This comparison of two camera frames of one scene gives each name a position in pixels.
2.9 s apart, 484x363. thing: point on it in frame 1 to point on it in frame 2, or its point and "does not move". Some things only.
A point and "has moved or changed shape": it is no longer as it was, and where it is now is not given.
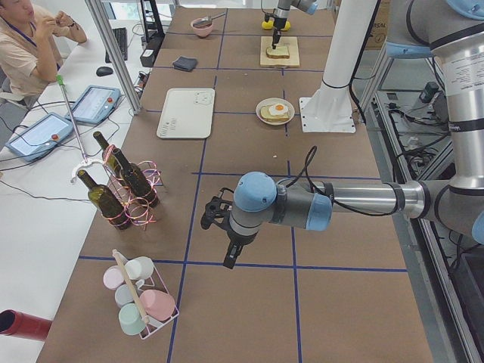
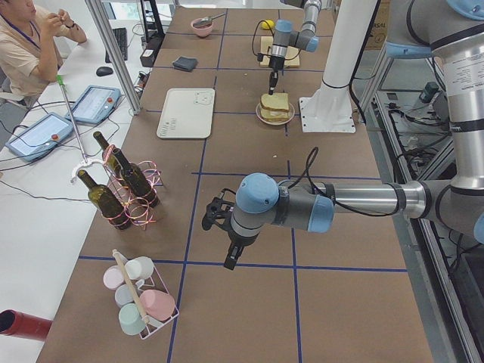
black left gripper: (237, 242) does not move
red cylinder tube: (18, 324) does not move
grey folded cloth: (185, 63) does not move
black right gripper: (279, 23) to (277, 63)
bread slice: (278, 52) has moved or changed shape
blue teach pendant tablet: (97, 103) does not move
